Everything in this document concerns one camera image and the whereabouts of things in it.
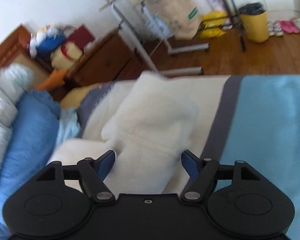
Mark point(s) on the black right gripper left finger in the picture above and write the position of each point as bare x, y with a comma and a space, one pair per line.
59, 198

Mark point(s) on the white goose plush toy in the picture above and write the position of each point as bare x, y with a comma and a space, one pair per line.
50, 81

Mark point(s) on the brown paper bag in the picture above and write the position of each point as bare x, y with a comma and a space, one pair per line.
177, 18

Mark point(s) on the blue white bag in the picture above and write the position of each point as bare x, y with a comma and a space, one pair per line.
46, 41

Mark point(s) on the yellow trash bin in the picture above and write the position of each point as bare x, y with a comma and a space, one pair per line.
255, 22

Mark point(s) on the pink slippers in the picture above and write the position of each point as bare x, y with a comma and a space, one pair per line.
289, 27

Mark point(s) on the dark red gift bag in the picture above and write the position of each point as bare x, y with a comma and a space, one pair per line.
81, 37

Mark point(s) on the white metal side table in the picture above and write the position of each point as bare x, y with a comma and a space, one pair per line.
129, 29

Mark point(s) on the yellow plastic bag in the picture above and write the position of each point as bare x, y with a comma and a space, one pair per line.
211, 25

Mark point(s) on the wooden nightstand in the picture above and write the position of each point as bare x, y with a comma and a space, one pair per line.
104, 62

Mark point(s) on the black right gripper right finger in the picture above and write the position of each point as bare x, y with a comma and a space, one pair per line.
236, 198

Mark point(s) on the blue folded blanket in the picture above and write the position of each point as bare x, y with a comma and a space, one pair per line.
40, 127

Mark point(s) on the white patterned shoes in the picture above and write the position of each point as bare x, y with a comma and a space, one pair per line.
274, 28

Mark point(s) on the light blue quilted comforter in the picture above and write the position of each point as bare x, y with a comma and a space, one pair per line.
8, 113

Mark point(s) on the white fleece zip jacket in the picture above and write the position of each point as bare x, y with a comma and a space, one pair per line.
148, 133

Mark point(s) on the cream knitted blanket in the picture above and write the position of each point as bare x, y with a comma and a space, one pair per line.
74, 150

